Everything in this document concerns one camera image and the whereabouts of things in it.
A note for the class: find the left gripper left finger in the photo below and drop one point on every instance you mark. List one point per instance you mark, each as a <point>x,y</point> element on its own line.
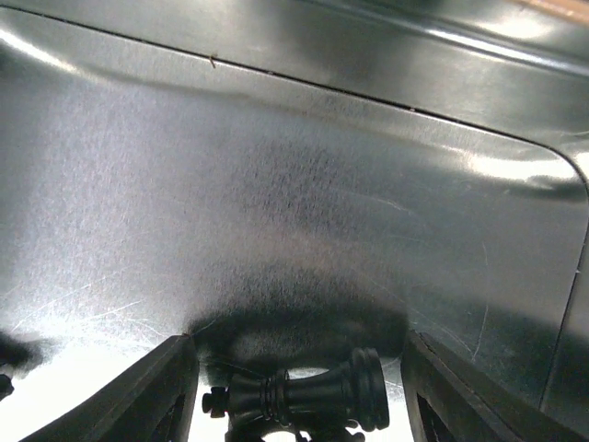
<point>152,400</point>

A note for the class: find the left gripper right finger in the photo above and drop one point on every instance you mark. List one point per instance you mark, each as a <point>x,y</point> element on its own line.
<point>448,399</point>

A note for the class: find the black king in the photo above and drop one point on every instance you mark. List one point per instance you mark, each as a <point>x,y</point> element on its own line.
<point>352,392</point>

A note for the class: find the yellow metal tin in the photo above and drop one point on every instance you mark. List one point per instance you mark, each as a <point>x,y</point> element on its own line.
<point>286,180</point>

